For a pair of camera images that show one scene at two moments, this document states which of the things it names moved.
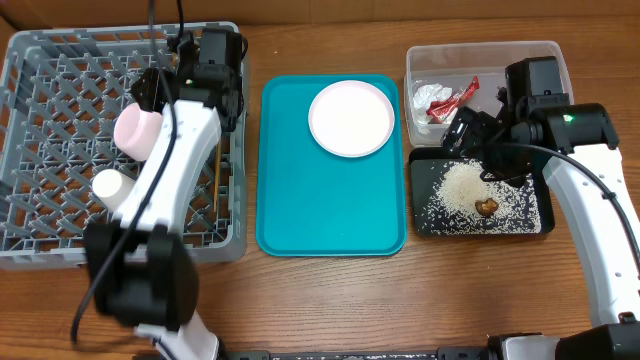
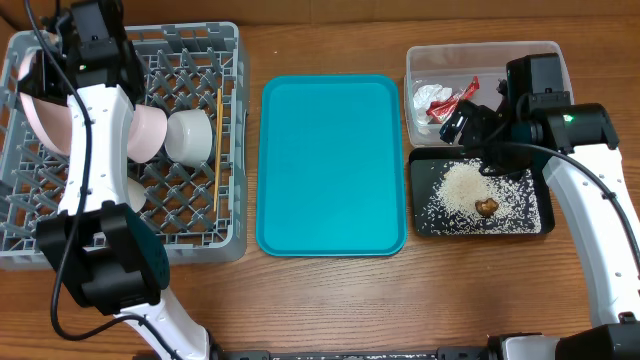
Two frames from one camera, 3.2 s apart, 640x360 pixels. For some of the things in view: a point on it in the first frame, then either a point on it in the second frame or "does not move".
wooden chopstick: (216, 173) does not move
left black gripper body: (162, 83) → (54, 89)
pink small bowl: (136, 131) does not move
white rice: (453, 209) does not move
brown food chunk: (486, 208) does not move
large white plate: (351, 118) → (51, 117)
